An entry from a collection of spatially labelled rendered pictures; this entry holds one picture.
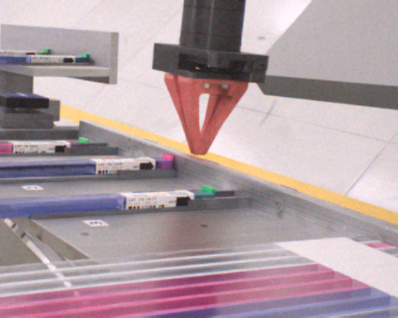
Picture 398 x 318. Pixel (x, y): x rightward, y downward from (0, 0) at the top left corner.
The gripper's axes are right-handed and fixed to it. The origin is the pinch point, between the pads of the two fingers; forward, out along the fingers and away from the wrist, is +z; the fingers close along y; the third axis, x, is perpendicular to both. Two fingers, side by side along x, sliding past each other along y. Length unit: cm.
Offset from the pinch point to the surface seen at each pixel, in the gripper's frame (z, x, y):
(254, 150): 19, 81, -94
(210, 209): 2.7, -7.1, 12.6
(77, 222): 2.8, -19.1, 13.9
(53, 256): 41, 30, -92
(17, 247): 21.3, -0.7, -39.4
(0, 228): 18.6, -3.4, -39.4
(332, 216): 1.1, -2.9, 21.3
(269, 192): 1.0, -3.0, 14.4
